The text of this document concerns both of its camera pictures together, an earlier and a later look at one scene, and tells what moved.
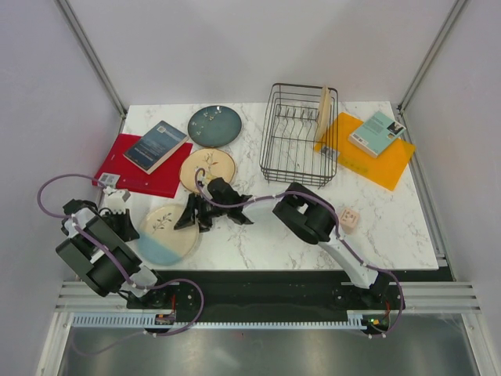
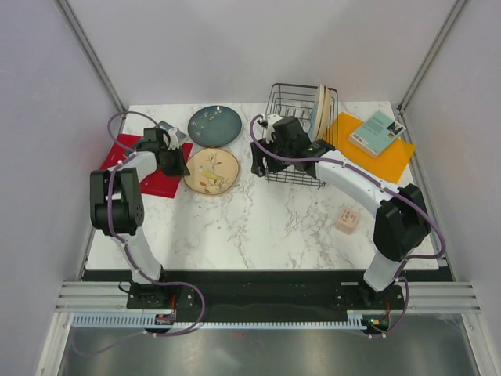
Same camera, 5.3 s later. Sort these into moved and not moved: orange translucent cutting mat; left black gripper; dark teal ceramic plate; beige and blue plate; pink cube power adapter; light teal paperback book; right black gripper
Moved: left black gripper; right black gripper; beige and blue plate
Not moved: pink cube power adapter; orange translucent cutting mat; light teal paperback book; dark teal ceramic plate
